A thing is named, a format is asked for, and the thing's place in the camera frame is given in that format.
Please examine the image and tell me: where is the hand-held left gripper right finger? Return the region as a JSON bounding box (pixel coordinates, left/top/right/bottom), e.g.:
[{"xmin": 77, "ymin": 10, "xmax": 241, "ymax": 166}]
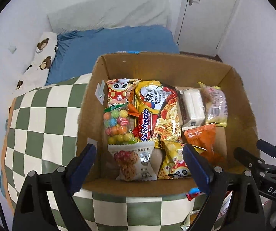
[{"xmin": 182, "ymin": 143, "xmax": 266, "ymax": 231}]

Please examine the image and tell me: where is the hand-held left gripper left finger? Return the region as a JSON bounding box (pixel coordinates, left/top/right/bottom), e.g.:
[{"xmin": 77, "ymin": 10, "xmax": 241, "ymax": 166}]
[{"xmin": 12, "ymin": 143, "xmax": 97, "ymax": 231}]

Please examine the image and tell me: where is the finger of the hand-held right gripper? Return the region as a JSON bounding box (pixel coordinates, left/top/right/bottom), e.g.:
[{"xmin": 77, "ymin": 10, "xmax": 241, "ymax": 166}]
[
  {"xmin": 234, "ymin": 147, "xmax": 273, "ymax": 176},
  {"xmin": 256, "ymin": 139, "xmax": 276, "ymax": 167}
]

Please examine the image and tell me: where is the yellow panda snack packet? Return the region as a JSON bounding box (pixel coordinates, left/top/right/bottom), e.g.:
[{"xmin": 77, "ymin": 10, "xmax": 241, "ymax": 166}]
[{"xmin": 157, "ymin": 141, "xmax": 201, "ymax": 180}]

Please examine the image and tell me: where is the white cookie packet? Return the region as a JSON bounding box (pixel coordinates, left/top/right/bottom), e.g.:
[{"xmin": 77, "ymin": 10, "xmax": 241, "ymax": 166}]
[{"xmin": 107, "ymin": 141, "xmax": 158, "ymax": 181}]

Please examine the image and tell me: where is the colourful candy ball packet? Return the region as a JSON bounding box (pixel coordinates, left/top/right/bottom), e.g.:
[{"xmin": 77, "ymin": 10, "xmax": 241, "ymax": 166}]
[{"xmin": 104, "ymin": 103, "xmax": 138, "ymax": 145}]

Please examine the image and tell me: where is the cardboard box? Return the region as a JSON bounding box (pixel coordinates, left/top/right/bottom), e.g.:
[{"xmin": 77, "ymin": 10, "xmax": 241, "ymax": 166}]
[{"xmin": 76, "ymin": 51, "xmax": 261, "ymax": 196}]

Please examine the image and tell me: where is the yellow clear bread packet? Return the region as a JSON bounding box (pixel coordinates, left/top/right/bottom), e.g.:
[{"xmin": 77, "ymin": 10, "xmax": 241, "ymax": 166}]
[{"xmin": 197, "ymin": 81, "xmax": 228, "ymax": 127}]

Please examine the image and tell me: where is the clear white wafer packet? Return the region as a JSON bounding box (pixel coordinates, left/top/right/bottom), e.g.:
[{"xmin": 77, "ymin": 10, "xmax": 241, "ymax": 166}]
[{"xmin": 178, "ymin": 88, "xmax": 207, "ymax": 131}]

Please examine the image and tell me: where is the red yellow instant noodle packet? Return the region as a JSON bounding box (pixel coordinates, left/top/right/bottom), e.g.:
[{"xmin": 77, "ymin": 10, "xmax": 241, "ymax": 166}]
[{"xmin": 132, "ymin": 80, "xmax": 184, "ymax": 148}]

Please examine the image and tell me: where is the orange panda snack packet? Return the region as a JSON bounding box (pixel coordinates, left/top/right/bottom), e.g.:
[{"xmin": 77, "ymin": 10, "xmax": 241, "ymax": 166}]
[{"xmin": 106, "ymin": 78, "xmax": 142, "ymax": 117}]

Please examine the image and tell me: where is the small red snack packet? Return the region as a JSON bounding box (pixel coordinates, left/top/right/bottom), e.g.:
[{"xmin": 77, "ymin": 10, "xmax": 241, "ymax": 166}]
[{"xmin": 185, "ymin": 187, "xmax": 202, "ymax": 201}]

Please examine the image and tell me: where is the red white barcode packet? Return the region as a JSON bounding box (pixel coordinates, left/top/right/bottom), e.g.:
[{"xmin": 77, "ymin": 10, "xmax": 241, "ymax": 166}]
[{"xmin": 218, "ymin": 191, "xmax": 233, "ymax": 218}]

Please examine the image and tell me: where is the yellow jelly cup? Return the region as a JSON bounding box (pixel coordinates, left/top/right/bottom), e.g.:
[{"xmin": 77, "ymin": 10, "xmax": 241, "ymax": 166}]
[{"xmin": 180, "ymin": 209, "xmax": 201, "ymax": 231}]

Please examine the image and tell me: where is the green white checkered mat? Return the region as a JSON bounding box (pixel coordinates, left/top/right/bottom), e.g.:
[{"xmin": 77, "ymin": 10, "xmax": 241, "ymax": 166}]
[{"xmin": 1, "ymin": 72, "xmax": 225, "ymax": 231}]

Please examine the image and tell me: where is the bear print pillow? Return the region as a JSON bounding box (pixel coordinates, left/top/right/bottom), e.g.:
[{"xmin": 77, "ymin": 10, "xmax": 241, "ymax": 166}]
[{"xmin": 14, "ymin": 32, "xmax": 58, "ymax": 92}]

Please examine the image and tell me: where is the blue bed sheet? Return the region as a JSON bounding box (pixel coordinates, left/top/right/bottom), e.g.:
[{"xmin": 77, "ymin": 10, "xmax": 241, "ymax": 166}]
[{"xmin": 0, "ymin": 25, "xmax": 180, "ymax": 198}]

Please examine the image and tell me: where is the white door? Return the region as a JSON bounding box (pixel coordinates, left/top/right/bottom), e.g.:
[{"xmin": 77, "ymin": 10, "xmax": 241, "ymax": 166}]
[{"xmin": 175, "ymin": 0, "xmax": 242, "ymax": 53}]

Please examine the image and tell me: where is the white pillow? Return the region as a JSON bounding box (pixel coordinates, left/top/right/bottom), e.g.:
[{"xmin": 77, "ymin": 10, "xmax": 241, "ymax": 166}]
[{"xmin": 47, "ymin": 0, "xmax": 171, "ymax": 33}]

